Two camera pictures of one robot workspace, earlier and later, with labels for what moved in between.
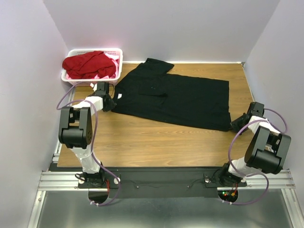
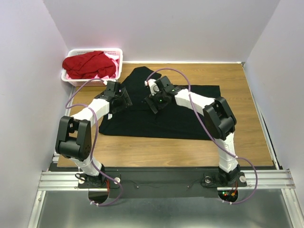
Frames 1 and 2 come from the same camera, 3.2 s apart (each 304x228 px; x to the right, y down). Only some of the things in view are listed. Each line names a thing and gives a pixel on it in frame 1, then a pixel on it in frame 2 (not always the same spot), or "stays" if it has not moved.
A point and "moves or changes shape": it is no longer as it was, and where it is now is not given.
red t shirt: [89, 65] stays
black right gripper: [234, 124] → [151, 99]
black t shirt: [149, 90] moves or changes shape
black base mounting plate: [152, 181] stays
